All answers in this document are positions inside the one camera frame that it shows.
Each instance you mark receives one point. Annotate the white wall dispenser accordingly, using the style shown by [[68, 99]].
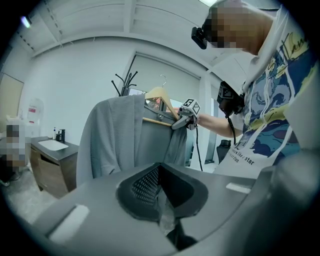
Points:
[[35, 110]]

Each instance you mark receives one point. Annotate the person's right forearm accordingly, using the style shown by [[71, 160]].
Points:
[[216, 126]]

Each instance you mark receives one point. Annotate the brown sink cabinet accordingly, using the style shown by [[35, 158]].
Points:
[[53, 170]]

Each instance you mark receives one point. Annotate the white soap bottle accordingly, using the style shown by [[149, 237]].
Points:
[[54, 133]]

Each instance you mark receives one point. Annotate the black office chair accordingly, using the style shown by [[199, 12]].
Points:
[[223, 150]]

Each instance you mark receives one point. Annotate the black head camera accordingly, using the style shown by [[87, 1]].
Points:
[[199, 37]]

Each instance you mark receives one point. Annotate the grey clothing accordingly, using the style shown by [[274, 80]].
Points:
[[110, 135]]

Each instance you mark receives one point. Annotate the white sink basin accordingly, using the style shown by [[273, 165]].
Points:
[[53, 145]]

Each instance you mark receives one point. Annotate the black coat rack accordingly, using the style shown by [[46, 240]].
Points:
[[124, 86]]

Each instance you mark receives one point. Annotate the wooden hanger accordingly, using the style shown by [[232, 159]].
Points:
[[157, 92]]

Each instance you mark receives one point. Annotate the person's white printed shirt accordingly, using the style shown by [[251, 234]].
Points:
[[270, 107]]

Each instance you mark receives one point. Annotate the beige door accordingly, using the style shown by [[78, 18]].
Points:
[[11, 96]]

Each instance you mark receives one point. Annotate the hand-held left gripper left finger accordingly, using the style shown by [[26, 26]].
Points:
[[143, 190]]

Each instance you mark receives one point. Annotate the ceiling light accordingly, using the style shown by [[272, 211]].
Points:
[[25, 21]]

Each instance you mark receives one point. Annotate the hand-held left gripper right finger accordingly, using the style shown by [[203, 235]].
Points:
[[181, 192]]

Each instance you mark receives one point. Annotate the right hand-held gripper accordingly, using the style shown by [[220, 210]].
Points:
[[192, 110]]

